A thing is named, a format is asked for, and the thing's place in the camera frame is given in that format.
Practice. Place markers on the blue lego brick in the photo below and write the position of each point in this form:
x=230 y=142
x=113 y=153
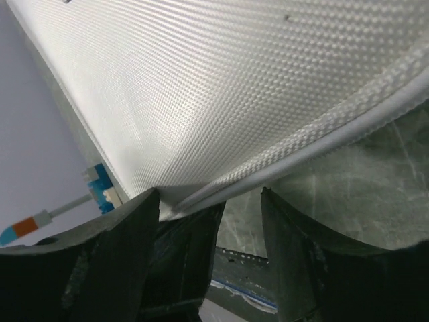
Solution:
x=101 y=188

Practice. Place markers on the blue brown toy block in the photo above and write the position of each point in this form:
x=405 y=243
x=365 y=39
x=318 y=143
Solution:
x=39 y=220

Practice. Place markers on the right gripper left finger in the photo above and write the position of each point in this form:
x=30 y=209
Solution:
x=93 y=272

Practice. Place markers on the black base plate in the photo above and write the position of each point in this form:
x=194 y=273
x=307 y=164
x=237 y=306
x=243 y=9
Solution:
x=241 y=284

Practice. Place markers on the grey medicine kit case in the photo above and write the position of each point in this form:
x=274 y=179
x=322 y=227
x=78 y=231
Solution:
x=205 y=100

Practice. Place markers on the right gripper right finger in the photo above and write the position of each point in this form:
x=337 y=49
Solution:
x=319 y=274

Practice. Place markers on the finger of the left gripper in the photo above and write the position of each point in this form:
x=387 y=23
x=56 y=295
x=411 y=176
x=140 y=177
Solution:
x=181 y=267

